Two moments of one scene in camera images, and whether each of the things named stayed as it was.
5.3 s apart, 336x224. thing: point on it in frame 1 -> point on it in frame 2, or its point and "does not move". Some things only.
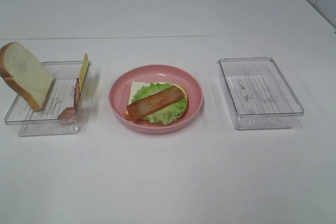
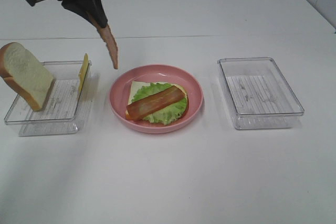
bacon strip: x=69 y=113 -> x=108 y=36
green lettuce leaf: x=167 y=116 does not move
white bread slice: x=135 y=85 does not move
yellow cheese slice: x=84 y=65 does not move
